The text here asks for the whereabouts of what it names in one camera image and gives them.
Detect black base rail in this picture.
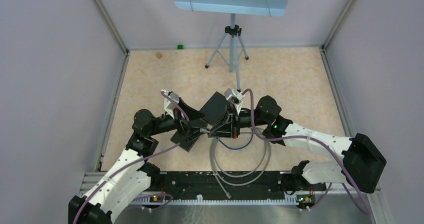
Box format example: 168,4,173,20
141,171,327,202

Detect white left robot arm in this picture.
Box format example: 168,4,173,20
68,95,205,224

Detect grey cable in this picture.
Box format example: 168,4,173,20
200,127,273,200

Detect blue ethernet cable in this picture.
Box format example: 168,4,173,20
217,131,255,151

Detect black network switch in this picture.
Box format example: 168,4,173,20
199,91,229,125

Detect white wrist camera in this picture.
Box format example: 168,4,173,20
224,88,245,109
161,89,180,119

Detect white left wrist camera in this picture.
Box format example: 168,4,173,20
161,89,180,119

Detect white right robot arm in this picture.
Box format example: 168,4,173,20
207,95,387,194

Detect black mat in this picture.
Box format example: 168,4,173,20
170,130,202,152

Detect light blue tripod stand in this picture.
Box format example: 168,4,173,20
174,0,289,91

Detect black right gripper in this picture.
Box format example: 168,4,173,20
208,102,270,139

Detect small wooden cube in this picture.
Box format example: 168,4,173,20
155,51,163,59

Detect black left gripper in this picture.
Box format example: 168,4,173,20
149,97,210,142

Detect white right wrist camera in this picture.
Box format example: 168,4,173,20
224,88,245,109

